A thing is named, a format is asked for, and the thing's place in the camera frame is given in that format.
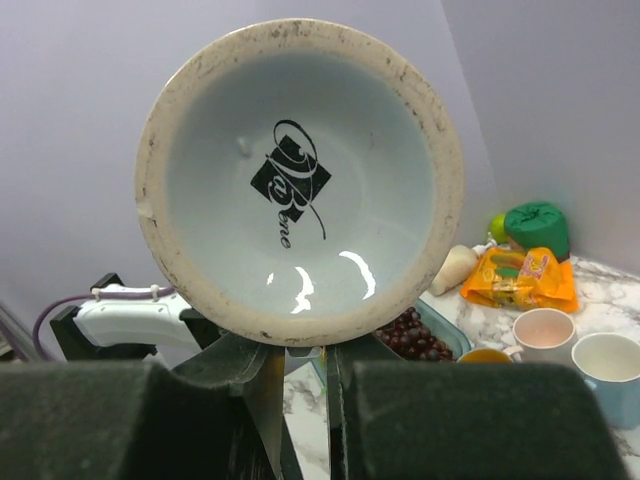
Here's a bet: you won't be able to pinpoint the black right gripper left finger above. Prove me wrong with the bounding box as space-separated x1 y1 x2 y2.
1 334 302 479

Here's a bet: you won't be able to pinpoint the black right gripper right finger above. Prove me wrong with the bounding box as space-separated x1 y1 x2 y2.
327 335 629 479

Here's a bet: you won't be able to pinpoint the blue butterfly mug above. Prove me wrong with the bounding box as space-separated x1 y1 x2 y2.
457 348 514 364

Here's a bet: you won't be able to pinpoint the pink mug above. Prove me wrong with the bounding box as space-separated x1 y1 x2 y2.
503 308 578 367

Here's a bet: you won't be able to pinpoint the light blue hexagonal mug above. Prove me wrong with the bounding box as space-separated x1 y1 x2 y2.
571 333 640 430

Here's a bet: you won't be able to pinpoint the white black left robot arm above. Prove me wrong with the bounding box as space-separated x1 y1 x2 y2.
49 273 221 366

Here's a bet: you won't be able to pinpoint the dark purple grapes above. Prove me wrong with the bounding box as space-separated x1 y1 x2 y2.
374 307 455 362

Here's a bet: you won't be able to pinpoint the clear blue plastic bowl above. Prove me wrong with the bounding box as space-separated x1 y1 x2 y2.
284 298 475 381

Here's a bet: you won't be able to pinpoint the cream lotion bottle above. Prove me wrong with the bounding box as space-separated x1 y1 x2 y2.
428 237 497 296

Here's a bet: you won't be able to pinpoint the orange snack bag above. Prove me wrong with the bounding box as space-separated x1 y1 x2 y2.
460 247 579 313

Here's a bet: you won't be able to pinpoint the green pear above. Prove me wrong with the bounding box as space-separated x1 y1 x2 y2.
489 213 508 244

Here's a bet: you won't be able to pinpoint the green wrapped cup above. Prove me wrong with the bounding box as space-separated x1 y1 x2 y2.
504 201 570 262

